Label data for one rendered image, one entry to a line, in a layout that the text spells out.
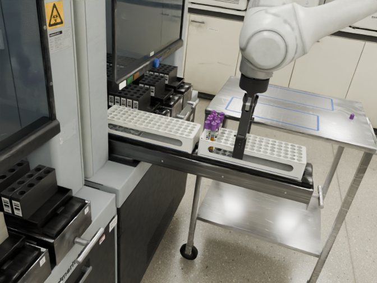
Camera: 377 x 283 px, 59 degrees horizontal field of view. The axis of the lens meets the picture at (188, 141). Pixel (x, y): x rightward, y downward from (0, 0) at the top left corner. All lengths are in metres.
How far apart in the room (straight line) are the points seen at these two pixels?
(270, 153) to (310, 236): 0.76
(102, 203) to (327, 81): 2.70
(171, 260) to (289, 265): 0.60
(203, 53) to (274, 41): 2.72
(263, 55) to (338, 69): 2.66
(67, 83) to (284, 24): 0.46
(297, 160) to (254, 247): 1.00
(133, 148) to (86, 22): 0.39
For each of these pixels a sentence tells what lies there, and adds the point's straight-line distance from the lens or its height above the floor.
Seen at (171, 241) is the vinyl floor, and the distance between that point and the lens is 1.82.
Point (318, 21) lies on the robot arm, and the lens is 0.70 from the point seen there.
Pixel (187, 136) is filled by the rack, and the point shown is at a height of 0.86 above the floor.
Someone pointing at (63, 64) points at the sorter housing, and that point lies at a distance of 0.76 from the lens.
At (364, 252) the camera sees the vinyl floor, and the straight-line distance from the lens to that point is 2.15.
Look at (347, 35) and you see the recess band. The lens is 3.27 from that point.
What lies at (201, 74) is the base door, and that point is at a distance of 3.39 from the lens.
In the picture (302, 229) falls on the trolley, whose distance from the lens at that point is 1.65.
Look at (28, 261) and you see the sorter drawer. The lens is 0.70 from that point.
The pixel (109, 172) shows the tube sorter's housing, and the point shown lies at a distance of 1.02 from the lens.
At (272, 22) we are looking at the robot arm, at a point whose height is 1.23.
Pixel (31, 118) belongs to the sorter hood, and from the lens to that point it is 0.69.
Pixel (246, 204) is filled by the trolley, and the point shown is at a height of 0.28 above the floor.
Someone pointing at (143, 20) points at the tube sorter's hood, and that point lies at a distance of 1.08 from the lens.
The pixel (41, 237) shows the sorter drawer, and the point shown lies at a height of 0.81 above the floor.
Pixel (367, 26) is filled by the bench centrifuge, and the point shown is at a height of 0.94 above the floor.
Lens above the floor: 1.33
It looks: 30 degrees down
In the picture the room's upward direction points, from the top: 7 degrees clockwise
